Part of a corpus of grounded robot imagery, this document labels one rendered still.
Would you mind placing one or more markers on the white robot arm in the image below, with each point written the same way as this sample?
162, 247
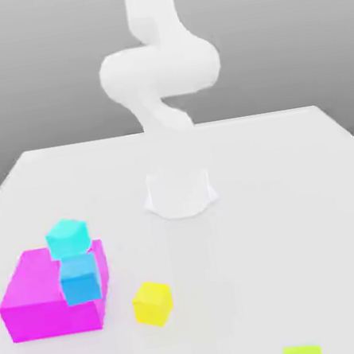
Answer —
159, 67

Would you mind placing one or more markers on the small cyan cube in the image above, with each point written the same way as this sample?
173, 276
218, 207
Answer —
67, 237

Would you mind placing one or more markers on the small yellow cube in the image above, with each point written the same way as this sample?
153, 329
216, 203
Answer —
152, 305

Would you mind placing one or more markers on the small blue cube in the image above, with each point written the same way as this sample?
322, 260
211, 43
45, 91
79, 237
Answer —
80, 281

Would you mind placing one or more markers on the large magenta box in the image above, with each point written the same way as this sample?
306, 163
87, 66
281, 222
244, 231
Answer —
35, 302

